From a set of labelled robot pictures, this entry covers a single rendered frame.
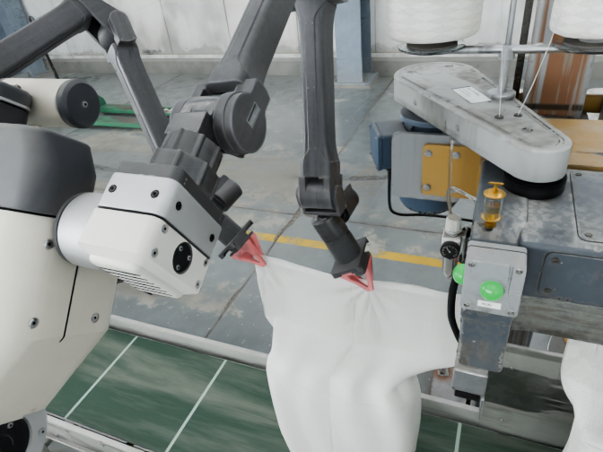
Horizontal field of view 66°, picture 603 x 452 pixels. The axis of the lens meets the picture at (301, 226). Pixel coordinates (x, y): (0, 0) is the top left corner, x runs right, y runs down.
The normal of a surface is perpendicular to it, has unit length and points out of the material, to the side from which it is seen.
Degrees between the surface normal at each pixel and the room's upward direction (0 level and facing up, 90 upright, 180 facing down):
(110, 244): 30
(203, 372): 0
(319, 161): 69
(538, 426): 90
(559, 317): 90
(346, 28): 91
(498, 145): 90
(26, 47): 60
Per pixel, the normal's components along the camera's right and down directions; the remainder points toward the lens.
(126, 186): -0.27, -0.44
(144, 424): -0.11, -0.83
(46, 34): 0.59, -0.14
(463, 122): -0.95, 0.24
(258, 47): 0.85, 0.04
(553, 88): -0.37, 0.55
